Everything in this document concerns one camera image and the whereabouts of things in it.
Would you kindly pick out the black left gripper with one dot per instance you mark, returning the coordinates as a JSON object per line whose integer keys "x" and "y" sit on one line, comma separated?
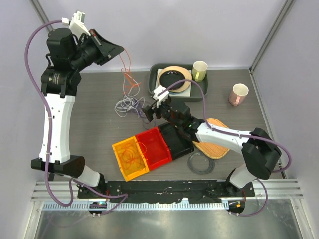
{"x": 106, "y": 50}

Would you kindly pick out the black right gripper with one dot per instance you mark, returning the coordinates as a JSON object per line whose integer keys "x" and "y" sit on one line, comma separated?
{"x": 149, "y": 111}

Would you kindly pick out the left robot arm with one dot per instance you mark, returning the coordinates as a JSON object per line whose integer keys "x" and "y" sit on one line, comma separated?
{"x": 68, "y": 55}

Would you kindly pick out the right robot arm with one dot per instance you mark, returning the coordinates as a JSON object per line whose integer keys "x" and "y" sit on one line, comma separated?
{"x": 259, "y": 153}

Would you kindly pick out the white paper sheet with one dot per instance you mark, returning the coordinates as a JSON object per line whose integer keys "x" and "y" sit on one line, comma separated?
{"x": 185, "y": 92}

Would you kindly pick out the tan rimmed black plate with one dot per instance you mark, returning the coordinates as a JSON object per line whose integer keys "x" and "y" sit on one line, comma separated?
{"x": 174, "y": 74}

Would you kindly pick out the red plastic bin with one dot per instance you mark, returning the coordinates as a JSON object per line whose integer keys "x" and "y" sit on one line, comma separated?
{"x": 154, "y": 148}

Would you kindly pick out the black plastic bin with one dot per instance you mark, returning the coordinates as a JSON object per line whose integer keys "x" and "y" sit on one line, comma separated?
{"x": 177, "y": 145}

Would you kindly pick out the dark green tray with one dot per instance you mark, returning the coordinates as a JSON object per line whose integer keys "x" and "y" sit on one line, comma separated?
{"x": 191, "y": 94}

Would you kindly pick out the yellow plastic bin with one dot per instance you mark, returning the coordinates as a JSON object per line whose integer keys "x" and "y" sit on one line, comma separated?
{"x": 130, "y": 159}

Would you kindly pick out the green mug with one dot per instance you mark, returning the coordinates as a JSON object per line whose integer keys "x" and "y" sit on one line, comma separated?
{"x": 199, "y": 70}

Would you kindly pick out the woven orange basket tray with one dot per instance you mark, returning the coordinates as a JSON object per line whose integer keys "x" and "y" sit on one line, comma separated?
{"x": 212, "y": 151}

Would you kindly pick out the pink mug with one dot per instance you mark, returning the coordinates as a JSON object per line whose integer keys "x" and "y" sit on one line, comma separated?
{"x": 238, "y": 93}

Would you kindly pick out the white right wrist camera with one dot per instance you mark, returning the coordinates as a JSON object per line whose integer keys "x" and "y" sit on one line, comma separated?
{"x": 160, "y": 94}

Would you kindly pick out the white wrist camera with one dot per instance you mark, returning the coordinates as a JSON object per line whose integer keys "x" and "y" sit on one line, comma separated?
{"x": 160, "y": 94}
{"x": 76, "y": 24}

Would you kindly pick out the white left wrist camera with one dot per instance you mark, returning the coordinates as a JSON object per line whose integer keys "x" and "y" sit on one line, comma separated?
{"x": 76, "y": 24}

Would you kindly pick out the aluminium frame post left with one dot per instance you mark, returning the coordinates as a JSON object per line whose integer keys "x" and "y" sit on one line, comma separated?
{"x": 43, "y": 17}

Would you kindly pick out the aluminium frame post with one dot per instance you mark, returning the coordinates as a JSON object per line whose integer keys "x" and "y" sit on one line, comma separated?
{"x": 43, "y": 17}
{"x": 284, "y": 11}

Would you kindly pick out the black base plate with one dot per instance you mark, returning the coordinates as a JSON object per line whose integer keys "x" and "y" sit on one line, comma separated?
{"x": 173, "y": 191}

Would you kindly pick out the aluminium front rail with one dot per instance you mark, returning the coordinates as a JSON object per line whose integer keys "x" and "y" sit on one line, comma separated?
{"x": 262, "y": 192}

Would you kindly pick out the aluminium frame post right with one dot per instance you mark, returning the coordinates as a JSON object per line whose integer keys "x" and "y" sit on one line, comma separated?
{"x": 284, "y": 11}

